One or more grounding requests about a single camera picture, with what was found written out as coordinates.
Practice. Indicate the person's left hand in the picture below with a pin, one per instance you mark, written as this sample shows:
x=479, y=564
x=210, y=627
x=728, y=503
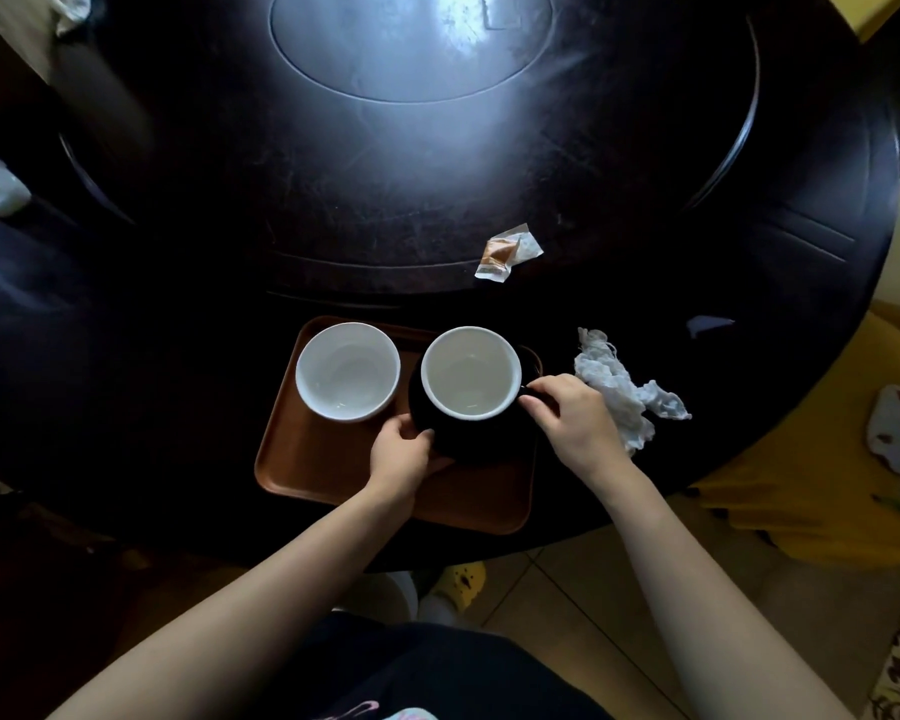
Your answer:
x=397, y=461

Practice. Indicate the person's right hand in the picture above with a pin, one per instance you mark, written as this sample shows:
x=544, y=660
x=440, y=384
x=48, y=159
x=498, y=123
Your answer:
x=581, y=427

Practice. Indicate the person's left thumb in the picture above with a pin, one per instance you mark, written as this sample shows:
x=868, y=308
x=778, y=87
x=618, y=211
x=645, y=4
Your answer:
x=412, y=428

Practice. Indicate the person's right thumb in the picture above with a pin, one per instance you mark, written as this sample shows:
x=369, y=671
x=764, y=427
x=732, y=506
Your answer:
x=536, y=412

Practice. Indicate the black cup with white inside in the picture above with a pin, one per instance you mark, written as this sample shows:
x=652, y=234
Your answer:
x=487, y=442

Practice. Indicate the person's left forearm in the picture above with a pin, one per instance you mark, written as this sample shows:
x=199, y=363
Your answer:
x=255, y=614

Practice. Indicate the person's right forearm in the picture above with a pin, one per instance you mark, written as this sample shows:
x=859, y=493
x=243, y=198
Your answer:
x=705, y=599

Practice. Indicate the crumpled white tissue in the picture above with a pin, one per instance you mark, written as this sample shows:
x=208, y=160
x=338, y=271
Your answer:
x=622, y=393

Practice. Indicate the brown tray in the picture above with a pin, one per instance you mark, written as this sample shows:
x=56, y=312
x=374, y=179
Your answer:
x=322, y=457

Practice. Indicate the clear snack wrapper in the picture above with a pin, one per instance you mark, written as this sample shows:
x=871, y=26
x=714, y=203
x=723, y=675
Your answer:
x=504, y=253

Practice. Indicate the yellow slipper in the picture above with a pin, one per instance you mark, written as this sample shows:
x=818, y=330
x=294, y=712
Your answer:
x=461, y=584

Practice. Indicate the person's dark trousers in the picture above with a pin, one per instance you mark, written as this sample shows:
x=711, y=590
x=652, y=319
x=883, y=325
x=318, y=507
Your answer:
x=435, y=678

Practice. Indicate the dark round turntable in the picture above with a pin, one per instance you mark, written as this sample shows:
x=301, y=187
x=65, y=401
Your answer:
x=345, y=179

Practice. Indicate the yellow seat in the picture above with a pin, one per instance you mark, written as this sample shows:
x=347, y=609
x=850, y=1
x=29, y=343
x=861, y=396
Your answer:
x=817, y=479

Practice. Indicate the yellow box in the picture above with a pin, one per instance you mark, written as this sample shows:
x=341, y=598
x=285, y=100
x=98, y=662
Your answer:
x=877, y=11

